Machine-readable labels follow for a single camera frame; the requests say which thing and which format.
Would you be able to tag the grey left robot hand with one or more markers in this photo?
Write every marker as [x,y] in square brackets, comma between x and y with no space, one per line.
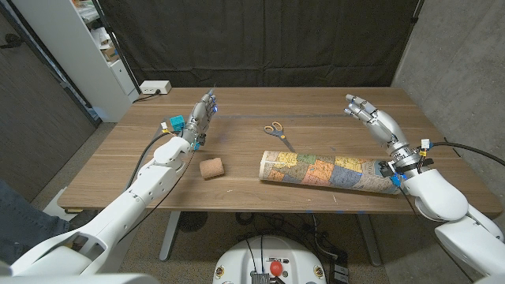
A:
[200,118]

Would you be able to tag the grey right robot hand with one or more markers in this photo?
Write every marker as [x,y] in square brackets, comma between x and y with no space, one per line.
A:
[382,126]

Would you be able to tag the colourful map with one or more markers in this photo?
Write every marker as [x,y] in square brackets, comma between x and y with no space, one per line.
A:
[315,170]

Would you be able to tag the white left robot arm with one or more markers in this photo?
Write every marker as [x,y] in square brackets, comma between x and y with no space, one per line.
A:
[118,217]

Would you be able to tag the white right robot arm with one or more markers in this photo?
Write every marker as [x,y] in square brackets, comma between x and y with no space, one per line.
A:
[438,193]

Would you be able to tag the brown sponge block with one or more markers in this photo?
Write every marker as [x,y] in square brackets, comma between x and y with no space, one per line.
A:
[212,168]

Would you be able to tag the white power strip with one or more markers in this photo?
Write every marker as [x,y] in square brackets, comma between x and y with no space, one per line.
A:
[155,87]

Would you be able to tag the black backdrop curtain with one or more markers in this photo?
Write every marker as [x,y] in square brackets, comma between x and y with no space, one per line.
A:
[256,39]

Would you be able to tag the black round floor grille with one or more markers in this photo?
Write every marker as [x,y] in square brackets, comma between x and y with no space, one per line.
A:
[192,221]

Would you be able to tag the black backdrop stand pole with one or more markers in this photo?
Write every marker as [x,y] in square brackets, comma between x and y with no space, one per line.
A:
[416,13]
[116,47]

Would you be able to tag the small cardboard box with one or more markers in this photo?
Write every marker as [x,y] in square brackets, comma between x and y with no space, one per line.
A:
[109,53]

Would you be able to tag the grey table leg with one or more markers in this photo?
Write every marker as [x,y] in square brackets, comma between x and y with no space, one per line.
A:
[169,236]
[370,240]

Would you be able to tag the white shelf cabinet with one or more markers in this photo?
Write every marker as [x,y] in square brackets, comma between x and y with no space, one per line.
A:
[79,59]

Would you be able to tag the white robot torso base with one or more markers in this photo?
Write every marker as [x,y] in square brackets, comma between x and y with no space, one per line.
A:
[236,260]

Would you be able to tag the dark shoe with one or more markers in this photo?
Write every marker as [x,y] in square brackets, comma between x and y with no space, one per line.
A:
[83,219]

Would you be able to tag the white flat floor board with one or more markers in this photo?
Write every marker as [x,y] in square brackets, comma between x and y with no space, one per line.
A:
[57,203]

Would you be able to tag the red emergency stop button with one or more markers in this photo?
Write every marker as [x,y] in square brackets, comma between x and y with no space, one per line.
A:
[276,268]

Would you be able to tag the person's leg in jeans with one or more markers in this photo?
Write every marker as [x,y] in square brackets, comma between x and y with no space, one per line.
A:
[23,225]

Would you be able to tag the teal wrist camera box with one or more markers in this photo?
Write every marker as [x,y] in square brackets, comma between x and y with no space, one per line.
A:
[177,123]

